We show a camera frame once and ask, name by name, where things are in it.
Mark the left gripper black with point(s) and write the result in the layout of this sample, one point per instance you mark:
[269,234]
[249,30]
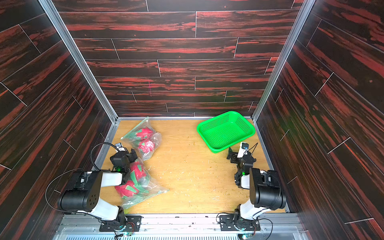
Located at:
[130,156]

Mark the zip-top bag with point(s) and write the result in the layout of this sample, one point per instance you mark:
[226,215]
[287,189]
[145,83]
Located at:
[146,192]
[129,138]

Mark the dragon fruit pink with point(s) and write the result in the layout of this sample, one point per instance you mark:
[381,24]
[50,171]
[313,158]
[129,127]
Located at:
[139,174]

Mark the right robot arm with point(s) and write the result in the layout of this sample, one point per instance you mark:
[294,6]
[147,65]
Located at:
[265,190]

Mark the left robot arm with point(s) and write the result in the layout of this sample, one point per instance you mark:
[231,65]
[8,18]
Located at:
[82,193]

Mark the dragon fruit far bag lower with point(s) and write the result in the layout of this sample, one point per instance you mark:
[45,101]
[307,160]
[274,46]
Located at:
[146,146]

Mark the dragon fruit bag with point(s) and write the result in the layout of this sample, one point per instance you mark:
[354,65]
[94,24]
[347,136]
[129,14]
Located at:
[143,133]
[146,146]

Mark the dragon fruit in near bag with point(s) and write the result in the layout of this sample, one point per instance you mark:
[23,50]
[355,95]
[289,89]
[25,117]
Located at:
[127,190]

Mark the dragon fruit far bag upper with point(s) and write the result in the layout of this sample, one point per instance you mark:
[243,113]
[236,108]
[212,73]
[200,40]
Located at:
[143,133]

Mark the green plastic basket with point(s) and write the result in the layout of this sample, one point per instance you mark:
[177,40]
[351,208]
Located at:
[225,130]

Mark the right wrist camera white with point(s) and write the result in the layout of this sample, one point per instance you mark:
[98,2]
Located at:
[244,147]

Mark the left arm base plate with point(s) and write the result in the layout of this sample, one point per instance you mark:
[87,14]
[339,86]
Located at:
[130,224]

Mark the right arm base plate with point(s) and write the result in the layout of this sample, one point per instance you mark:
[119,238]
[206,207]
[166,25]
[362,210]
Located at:
[230,223]

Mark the aluminium front rail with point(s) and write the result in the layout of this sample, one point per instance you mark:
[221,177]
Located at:
[183,227]

